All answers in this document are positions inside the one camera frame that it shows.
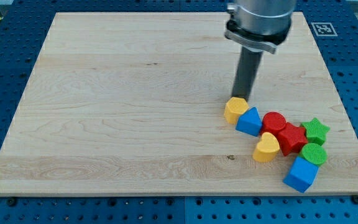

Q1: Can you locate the white fiducial marker tag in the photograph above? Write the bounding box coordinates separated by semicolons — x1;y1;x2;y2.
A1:
311;22;337;37

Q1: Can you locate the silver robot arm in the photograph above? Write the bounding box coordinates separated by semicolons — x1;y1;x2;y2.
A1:
224;0;296;100

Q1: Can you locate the yellow heart block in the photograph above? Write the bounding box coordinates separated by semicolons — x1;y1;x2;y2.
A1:
252;132;280;162

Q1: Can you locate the green cylinder block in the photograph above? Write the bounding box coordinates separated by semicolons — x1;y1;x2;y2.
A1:
299;143;328;167

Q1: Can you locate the green star block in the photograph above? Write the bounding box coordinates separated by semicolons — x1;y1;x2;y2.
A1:
301;118;330;146

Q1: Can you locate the blue triangle block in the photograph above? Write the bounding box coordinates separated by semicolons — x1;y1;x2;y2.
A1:
236;107;262;136

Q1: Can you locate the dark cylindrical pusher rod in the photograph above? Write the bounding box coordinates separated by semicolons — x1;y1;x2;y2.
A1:
231;47;262;100

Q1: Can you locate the yellow hexagon block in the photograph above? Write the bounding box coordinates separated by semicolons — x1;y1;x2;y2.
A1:
224;97;249;124

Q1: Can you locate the red cylinder block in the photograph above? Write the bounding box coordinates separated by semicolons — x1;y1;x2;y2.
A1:
260;111;287;136

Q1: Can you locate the light wooden board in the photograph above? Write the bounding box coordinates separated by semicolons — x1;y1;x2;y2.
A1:
0;11;358;198

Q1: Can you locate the blue cube block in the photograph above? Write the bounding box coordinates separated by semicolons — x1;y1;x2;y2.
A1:
283;157;319;193

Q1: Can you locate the red star block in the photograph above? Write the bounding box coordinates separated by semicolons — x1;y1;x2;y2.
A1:
276;122;308;156

